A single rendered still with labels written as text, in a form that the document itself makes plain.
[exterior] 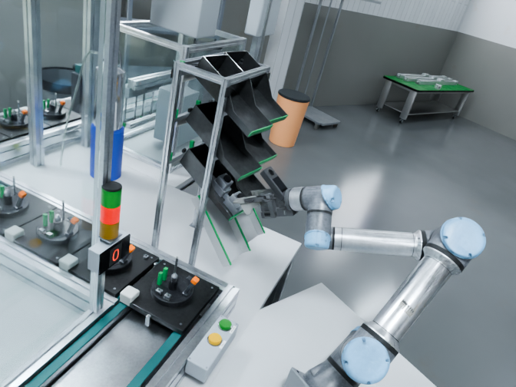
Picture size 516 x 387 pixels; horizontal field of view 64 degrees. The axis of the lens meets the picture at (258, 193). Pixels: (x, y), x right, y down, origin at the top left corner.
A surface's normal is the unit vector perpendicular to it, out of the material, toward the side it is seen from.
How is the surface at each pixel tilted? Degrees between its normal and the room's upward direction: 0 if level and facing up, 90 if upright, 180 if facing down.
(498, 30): 90
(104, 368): 0
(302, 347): 0
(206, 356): 0
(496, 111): 90
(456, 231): 41
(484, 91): 90
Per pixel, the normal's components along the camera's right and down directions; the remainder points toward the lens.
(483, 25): -0.76, 0.15
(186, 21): -0.39, 0.37
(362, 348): -0.22, -0.18
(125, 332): 0.22, -0.85
